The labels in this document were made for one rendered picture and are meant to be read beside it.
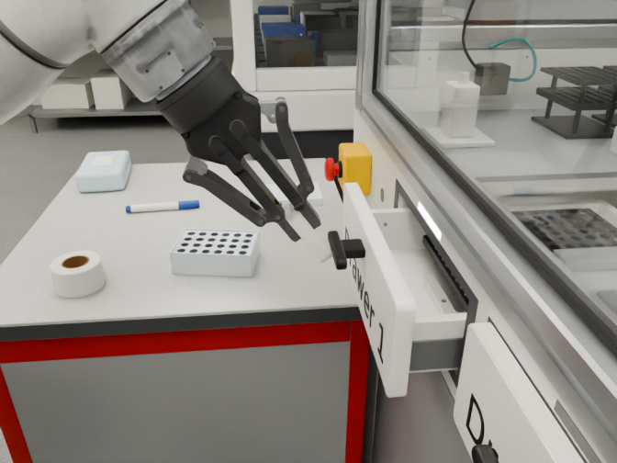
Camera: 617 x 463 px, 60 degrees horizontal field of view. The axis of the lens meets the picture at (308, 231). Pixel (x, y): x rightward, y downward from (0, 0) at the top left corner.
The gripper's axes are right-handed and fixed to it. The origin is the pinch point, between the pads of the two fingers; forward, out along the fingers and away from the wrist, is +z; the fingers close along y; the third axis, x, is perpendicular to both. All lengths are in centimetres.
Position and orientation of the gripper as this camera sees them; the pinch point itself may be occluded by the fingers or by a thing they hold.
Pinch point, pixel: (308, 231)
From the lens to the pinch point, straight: 58.3
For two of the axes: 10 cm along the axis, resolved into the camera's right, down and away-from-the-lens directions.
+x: -1.0, -4.5, 8.9
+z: 5.7, 7.0, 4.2
